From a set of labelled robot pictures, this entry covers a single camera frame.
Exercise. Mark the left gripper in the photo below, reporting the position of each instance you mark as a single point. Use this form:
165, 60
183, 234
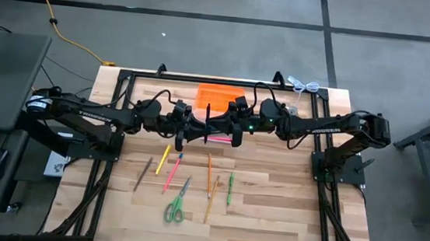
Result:
182, 133

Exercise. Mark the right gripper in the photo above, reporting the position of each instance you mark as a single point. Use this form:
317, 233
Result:
248, 123

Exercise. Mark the pink highlighter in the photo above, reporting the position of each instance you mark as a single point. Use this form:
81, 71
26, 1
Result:
221, 140

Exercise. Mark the black pen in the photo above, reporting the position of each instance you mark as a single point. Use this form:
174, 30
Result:
208, 112

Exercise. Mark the pink pencil with blue cap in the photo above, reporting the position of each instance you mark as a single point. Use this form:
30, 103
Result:
172, 173

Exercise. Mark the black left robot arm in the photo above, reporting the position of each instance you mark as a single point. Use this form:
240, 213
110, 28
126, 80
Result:
94, 114

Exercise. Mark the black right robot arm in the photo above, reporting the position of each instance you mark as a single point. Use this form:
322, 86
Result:
323, 128

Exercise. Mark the clear plastic supply box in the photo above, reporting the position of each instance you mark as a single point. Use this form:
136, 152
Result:
200, 115

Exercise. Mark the orange plastic box lid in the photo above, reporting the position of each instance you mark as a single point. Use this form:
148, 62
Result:
217, 95

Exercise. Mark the white printed box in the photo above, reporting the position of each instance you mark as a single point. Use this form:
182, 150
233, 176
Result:
55, 166

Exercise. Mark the yellow highlighter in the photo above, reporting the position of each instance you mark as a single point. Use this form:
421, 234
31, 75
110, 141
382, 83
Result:
163, 159

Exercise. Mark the orange pencil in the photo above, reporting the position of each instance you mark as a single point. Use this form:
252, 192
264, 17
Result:
209, 174

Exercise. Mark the green pen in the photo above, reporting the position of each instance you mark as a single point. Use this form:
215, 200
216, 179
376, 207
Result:
230, 188

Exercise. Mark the grey pencil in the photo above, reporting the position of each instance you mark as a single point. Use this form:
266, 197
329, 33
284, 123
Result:
142, 174

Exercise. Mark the yellow wooden pencil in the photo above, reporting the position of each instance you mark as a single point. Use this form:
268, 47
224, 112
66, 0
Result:
211, 199

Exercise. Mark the desk caster wheel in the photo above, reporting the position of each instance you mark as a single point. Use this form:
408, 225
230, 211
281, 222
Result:
15, 207

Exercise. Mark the black computer desk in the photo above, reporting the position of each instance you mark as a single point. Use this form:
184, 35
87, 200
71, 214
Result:
9, 63

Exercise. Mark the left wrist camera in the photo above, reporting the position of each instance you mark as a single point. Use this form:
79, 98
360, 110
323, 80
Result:
179, 109

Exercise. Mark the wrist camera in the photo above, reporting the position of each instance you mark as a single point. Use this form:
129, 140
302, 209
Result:
179, 109
241, 104

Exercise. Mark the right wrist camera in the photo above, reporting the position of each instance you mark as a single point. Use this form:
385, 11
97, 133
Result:
241, 104

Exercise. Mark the black aluminium table frame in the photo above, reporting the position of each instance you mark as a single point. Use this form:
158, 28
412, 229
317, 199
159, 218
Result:
203, 79

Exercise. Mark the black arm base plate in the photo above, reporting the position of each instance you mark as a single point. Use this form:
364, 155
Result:
79, 152
350, 175

